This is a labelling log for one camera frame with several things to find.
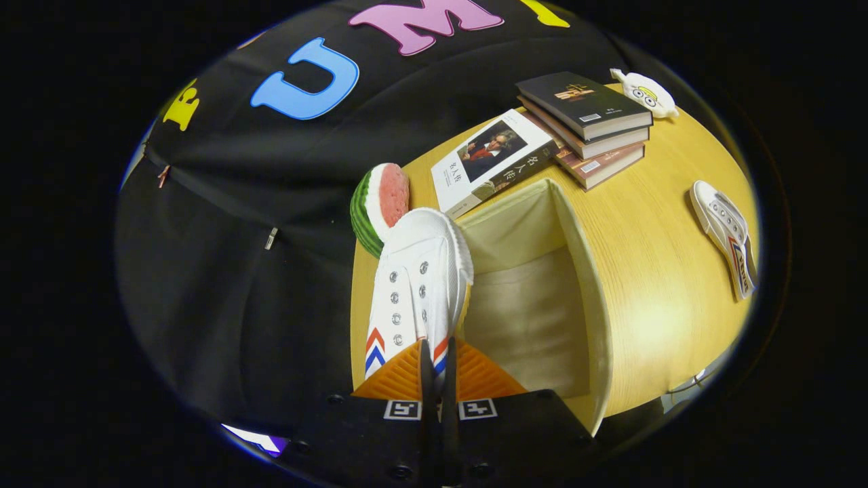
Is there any white canvas shoe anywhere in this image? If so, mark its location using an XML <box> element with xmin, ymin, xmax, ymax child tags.
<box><xmin>364</xmin><ymin>207</ymin><xmax>475</xmax><ymax>395</ymax></box>
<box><xmin>690</xmin><ymin>180</ymin><xmax>757</xmax><ymax>302</ymax></box>

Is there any cream fabric storage box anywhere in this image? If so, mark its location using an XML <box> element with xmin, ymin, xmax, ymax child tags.
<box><xmin>454</xmin><ymin>178</ymin><xmax>615</xmax><ymax>436</ymax></box>

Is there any white portrait cover book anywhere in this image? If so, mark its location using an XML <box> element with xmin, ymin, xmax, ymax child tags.
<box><xmin>431</xmin><ymin>108</ymin><xmax>561</xmax><ymax>220</ymax></box>

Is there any bright display screen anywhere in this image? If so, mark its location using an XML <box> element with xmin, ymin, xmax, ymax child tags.
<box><xmin>222</xmin><ymin>424</ymin><xmax>289</xmax><ymax>457</ymax></box>

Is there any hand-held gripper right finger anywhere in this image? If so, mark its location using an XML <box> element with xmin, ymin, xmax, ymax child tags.
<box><xmin>441</xmin><ymin>339</ymin><xmax>595</xmax><ymax>488</ymax></box>

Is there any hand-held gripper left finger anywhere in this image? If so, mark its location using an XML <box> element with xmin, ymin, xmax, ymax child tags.
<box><xmin>281</xmin><ymin>339</ymin><xmax>440</xmax><ymax>488</ymax></box>

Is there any thin dark book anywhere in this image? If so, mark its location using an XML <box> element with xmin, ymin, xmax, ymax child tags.
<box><xmin>518</xmin><ymin>96</ymin><xmax>650</xmax><ymax>161</ymax></box>

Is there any watermelon slice toy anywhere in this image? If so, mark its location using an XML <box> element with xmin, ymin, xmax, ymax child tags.
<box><xmin>350</xmin><ymin>163</ymin><xmax>411</xmax><ymax>260</ymax></box>

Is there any white plush toy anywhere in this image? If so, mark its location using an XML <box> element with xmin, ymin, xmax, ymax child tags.
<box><xmin>609</xmin><ymin>68</ymin><xmax>679</xmax><ymax>121</ymax></box>

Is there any brown cover book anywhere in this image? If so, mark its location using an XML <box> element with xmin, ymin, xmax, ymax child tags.
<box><xmin>521</xmin><ymin>112</ymin><xmax>646</xmax><ymax>191</ymax></box>

